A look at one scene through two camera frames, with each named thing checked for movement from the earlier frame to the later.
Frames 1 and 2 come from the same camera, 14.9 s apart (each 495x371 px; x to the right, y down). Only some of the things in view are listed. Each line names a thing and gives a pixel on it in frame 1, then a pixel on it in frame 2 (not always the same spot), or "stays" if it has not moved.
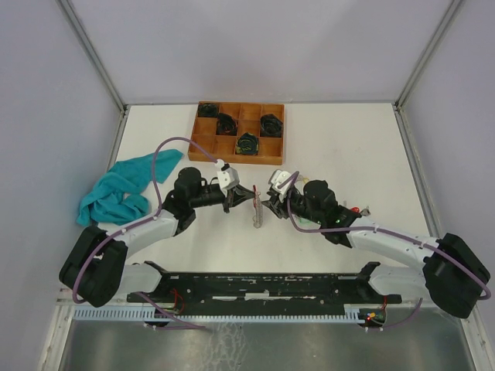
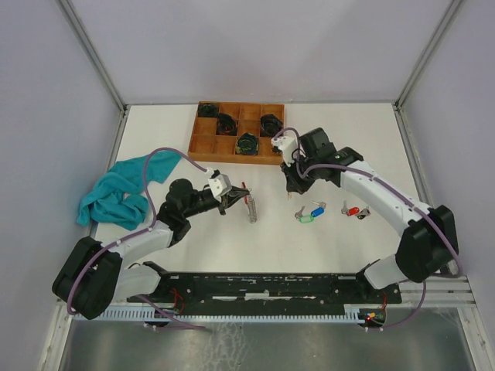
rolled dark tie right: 271,126 stays
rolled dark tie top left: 207,110 stays
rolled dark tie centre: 226,125 stays
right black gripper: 274,204 to 292,183
